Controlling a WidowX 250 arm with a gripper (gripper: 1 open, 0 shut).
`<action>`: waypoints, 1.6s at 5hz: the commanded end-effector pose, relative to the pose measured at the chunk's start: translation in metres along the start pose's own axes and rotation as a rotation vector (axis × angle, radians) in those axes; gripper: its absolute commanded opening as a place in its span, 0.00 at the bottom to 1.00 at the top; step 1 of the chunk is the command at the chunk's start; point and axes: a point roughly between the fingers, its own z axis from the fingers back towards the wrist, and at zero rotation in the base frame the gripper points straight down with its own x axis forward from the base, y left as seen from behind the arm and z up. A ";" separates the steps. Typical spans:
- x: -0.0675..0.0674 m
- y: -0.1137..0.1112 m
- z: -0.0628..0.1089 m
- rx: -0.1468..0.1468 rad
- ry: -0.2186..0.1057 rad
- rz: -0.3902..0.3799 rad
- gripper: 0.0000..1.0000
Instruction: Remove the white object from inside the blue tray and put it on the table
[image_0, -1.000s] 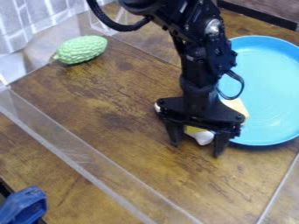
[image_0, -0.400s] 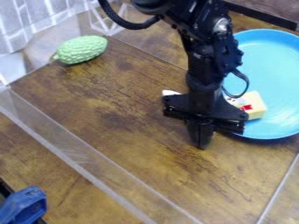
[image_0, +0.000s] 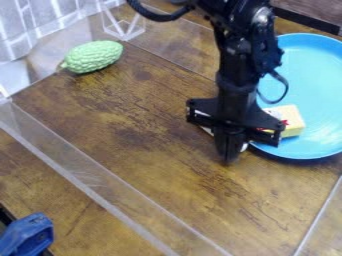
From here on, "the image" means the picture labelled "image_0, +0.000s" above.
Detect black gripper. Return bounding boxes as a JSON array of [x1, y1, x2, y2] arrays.
[[186, 74, 285, 163]]

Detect yellow butter block toy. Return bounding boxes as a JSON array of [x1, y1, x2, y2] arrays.
[[263, 105, 306, 138]]

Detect blue round plastic tray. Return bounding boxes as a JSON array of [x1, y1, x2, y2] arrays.
[[251, 33, 342, 160]]

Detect white wooden fish toy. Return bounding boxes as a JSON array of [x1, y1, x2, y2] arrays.
[[186, 107, 249, 153]]

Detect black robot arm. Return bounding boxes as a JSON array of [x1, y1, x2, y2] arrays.
[[181, 0, 285, 163]]

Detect clear acrylic barrier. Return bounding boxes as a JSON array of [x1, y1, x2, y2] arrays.
[[0, 98, 233, 256]]

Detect green bumpy gourd toy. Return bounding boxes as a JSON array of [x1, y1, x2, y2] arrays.
[[60, 40, 124, 74]]

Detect white checkered cloth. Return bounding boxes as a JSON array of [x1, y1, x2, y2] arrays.
[[0, 0, 112, 63]]

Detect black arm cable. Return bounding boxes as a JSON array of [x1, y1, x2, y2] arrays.
[[126, 0, 198, 23]]

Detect clear acrylic corner bracket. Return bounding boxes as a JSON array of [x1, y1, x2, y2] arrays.
[[100, 0, 146, 41]]

